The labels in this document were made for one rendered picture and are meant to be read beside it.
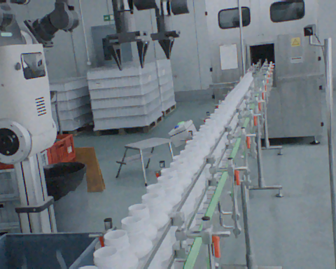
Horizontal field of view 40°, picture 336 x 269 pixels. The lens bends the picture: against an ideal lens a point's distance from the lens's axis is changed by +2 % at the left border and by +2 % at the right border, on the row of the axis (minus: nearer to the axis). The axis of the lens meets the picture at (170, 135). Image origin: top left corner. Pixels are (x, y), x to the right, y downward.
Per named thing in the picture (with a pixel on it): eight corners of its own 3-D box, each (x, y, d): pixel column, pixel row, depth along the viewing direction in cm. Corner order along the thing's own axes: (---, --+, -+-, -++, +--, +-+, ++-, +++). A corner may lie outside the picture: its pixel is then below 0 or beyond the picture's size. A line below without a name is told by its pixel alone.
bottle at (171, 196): (158, 255, 101) (149, 182, 98) (162, 243, 107) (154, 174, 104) (185, 253, 101) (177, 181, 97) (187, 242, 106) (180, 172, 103)
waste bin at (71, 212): (82, 266, 325) (69, 178, 312) (24, 266, 336) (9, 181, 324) (106, 237, 368) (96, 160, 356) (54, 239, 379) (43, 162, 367)
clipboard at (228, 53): (239, 68, 587) (236, 42, 580) (220, 70, 592) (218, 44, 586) (239, 68, 590) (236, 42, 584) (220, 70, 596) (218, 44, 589)
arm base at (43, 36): (22, 21, 176) (41, 47, 176) (37, 8, 173) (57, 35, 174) (34, 22, 184) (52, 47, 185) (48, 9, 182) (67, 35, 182)
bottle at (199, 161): (185, 199, 135) (178, 145, 131) (205, 197, 135) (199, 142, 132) (187, 207, 129) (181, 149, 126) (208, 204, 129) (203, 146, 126)
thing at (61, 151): (50, 171, 418) (47, 148, 414) (8, 174, 426) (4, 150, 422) (76, 154, 477) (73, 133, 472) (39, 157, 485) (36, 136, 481)
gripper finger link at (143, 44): (147, 68, 124) (142, 32, 122) (122, 71, 126) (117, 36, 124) (153, 66, 131) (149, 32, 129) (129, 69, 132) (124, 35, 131)
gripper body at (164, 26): (155, 38, 174) (152, 18, 173) (181, 35, 172) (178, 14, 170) (150, 38, 168) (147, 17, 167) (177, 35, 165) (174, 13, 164)
